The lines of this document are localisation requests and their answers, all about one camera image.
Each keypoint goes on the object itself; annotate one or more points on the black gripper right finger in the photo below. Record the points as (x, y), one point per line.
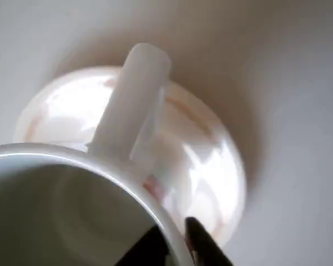
(205, 249)

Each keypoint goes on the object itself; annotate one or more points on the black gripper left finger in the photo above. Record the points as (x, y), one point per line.
(150, 249)

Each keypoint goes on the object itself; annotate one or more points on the white ceramic mug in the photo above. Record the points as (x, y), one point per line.
(44, 207)

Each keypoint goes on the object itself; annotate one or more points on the cream porcelain saucer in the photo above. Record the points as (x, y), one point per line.
(211, 166)

